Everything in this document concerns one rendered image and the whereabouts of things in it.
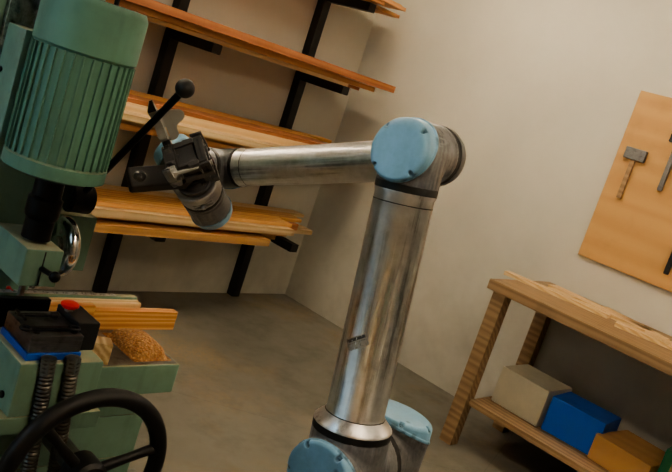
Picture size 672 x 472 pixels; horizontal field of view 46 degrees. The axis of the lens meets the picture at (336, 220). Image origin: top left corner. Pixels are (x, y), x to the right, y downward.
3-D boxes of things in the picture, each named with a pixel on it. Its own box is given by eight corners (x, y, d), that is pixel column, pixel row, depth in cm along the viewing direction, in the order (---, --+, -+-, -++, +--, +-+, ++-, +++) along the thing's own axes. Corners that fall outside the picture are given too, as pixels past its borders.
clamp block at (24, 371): (3, 418, 120) (18, 364, 118) (-29, 376, 129) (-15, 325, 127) (92, 411, 130) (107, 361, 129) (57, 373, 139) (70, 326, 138)
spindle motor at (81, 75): (24, 181, 127) (74, -10, 122) (-17, 151, 139) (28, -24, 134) (120, 195, 140) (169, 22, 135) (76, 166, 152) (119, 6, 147)
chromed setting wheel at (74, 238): (59, 285, 156) (76, 226, 154) (34, 262, 164) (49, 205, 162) (74, 286, 158) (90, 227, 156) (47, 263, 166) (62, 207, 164)
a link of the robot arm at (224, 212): (184, 208, 176) (206, 242, 173) (168, 183, 165) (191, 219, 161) (220, 185, 178) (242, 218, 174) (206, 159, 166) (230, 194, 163)
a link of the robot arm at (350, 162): (486, 130, 157) (223, 147, 193) (461, 121, 146) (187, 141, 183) (486, 188, 157) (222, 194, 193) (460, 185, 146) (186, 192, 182)
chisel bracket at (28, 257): (15, 294, 137) (27, 248, 136) (-15, 264, 147) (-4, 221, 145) (55, 295, 143) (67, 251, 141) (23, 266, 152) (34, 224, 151)
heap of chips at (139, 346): (133, 362, 147) (137, 348, 146) (102, 333, 155) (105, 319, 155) (171, 360, 153) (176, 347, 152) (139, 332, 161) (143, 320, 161)
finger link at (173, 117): (174, 87, 147) (191, 131, 152) (144, 97, 147) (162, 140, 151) (175, 93, 144) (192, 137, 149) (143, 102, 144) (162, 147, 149)
